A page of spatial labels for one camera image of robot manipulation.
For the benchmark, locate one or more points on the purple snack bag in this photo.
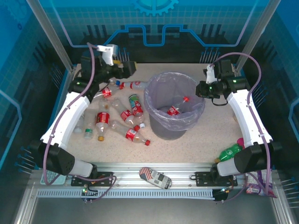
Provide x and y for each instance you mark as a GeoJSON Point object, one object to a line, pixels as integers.
{"type": "Point", "coordinates": [253, 186]}

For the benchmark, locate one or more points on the aluminium frame post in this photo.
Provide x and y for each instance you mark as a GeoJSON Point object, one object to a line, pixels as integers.
{"type": "Point", "coordinates": [257, 35]}
{"type": "Point", "coordinates": [51, 35]}

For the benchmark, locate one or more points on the clear bottle green label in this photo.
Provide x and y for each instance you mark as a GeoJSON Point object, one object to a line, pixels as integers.
{"type": "Point", "coordinates": [88, 133]}

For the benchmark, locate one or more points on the plastic bottle red white label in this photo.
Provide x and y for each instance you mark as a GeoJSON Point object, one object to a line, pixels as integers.
{"type": "Point", "coordinates": [135, 84]}

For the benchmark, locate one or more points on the clear plastic bottle red label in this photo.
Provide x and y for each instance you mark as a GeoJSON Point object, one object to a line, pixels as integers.
{"type": "Point", "coordinates": [107, 93]}
{"type": "Point", "coordinates": [126, 114]}
{"type": "Point", "coordinates": [173, 110]}
{"type": "Point", "coordinates": [131, 134]}

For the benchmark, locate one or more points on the light green calculator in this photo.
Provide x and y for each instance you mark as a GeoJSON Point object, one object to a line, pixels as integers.
{"type": "Point", "coordinates": [52, 179]}

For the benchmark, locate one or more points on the black controller box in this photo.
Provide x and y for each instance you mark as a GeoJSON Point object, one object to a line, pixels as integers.
{"type": "Point", "coordinates": [92, 193]}
{"type": "Point", "coordinates": [219, 196]}

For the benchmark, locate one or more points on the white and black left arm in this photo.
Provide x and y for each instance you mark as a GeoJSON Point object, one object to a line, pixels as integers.
{"type": "Point", "coordinates": [70, 112]}

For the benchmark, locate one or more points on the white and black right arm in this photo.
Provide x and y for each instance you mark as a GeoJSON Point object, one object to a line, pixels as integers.
{"type": "Point", "coordinates": [243, 116]}

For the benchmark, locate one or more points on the pink round object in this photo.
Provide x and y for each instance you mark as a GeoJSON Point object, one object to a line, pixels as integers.
{"type": "Point", "coordinates": [240, 141]}

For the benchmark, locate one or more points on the clear plastic bottle white cap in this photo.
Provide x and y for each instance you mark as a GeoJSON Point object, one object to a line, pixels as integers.
{"type": "Point", "coordinates": [79, 128]}

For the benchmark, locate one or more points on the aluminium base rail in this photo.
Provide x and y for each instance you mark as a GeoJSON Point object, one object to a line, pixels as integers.
{"type": "Point", "coordinates": [126, 172]}

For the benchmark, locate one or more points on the flag print pouch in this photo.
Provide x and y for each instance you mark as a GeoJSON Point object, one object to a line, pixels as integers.
{"type": "Point", "coordinates": [155, 178]}

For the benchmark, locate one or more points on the plastic bottle gold cap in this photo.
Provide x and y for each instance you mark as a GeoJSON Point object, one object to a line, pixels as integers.
{"type": "Point", "coordinates": [102, 117]}

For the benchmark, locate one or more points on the aluminium frame side rail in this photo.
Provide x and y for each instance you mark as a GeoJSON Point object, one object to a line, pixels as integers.
{"type": "Point", "coordinates": [26, 207]}
{"type": "Point", "coordinates": [283, 207]}

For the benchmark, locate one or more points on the grey plastic bin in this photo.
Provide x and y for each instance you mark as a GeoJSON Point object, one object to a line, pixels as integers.
{"type": "Point", "coordinates": [168, 131]}

